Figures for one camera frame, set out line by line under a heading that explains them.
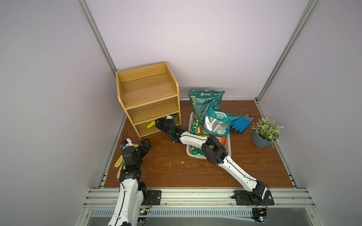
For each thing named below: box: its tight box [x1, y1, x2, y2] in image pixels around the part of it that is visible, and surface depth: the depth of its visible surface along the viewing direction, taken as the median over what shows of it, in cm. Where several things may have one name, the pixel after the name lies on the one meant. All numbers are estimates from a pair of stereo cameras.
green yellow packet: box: [190, 120, 200, 135], surface depth 87 cm
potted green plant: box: [250, 117, 284, 149], surface depth 83 cm
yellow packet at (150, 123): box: [146, 120, 157, 130], surface depth 102 cm
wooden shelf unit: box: [115, 61, 182, 139], surface depth 88 cm
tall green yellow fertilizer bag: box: [187, 88, 226, 124], surface depth 87 cm
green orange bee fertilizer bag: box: [202, 103, 243, 146], surface depth 83 cm
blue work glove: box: [230, 113, 255, 135], surface depth 103 cm
